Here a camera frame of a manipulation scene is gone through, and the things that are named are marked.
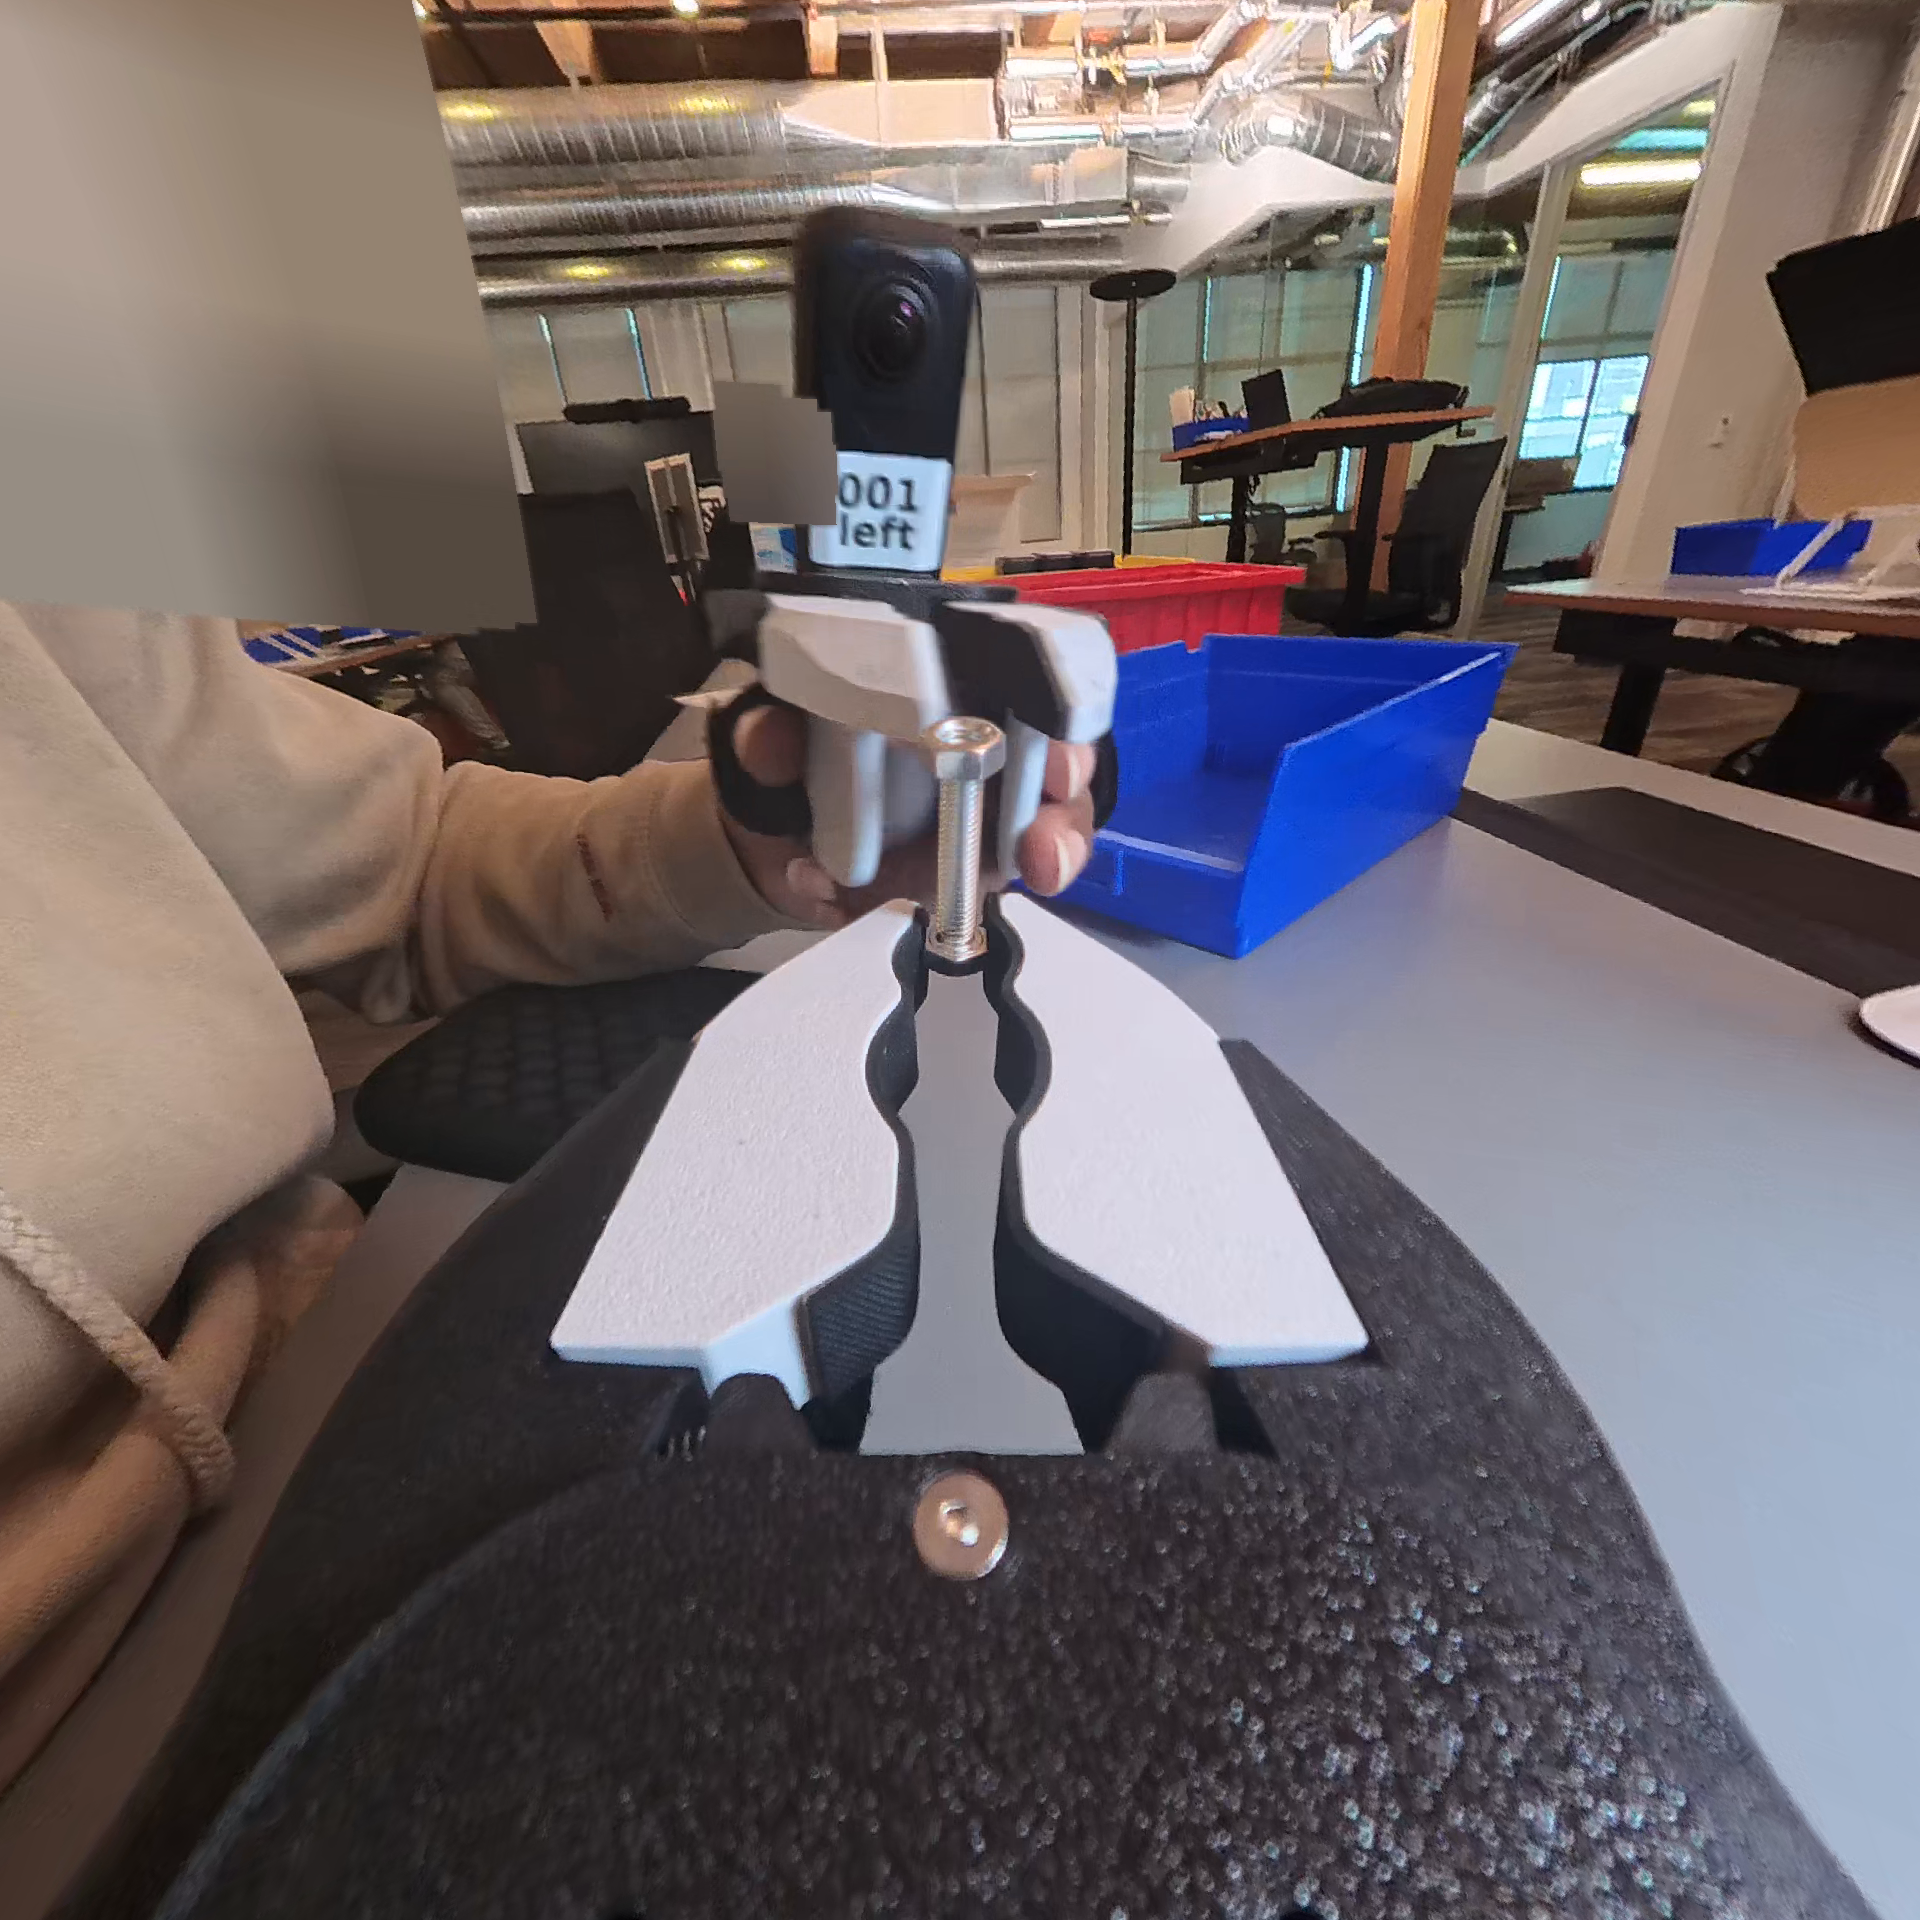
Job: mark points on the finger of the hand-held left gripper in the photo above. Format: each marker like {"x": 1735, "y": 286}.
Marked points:
{"x": 843, "y": 675}
{"x": 1065, "y": 685}

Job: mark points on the wooden office desk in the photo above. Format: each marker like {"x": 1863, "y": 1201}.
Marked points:
{"x": 1741, "y": 602}

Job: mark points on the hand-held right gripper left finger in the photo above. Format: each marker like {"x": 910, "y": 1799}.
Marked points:
{"x": 736, "y": 1186}

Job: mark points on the white document stand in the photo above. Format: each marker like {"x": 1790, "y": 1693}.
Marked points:
{"x": 1899, "y": 1021}

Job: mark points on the thin steel screw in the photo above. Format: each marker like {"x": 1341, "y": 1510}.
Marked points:
{"x": 958, "y": 856}

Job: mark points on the black computer monitor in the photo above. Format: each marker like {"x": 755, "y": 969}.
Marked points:
{"x": 1862, "y": 301}

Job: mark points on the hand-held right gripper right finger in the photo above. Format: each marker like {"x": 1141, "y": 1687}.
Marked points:
{"x": 1187, "y": 1186}

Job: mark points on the black floor lamp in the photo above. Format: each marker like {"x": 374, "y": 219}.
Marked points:
{"x": 1131, "y": 422}

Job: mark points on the wooden standing desk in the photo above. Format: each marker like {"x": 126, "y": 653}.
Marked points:
{"x": 1321, "y": 431}

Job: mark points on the person's left forearm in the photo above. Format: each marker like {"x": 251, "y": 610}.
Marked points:
{"x": 511, "y": 871}

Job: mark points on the black backpack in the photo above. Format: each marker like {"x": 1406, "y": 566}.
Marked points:
{"x": 1396, "y": 395}

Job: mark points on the red plastic bin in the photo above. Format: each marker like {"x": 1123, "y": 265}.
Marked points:
{"x": 1200, "y": 606}

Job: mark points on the black wrist rest pad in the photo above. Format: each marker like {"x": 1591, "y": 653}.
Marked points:
{"x": 511, "y": 1075}

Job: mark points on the black mesh office chair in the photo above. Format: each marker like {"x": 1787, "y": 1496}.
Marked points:
{"x": 603, "y": 631}

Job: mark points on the blue plastic bin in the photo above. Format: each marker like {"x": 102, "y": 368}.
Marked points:
{"x": 1741, "y": 550}
{"x": 1352, "y": 826}

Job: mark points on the person's torso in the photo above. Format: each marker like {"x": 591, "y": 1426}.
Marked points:
{"x": 151, "y": 1142}

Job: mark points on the person's left hand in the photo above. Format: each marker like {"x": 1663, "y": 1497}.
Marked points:
{"x": 1052, "y": 856}

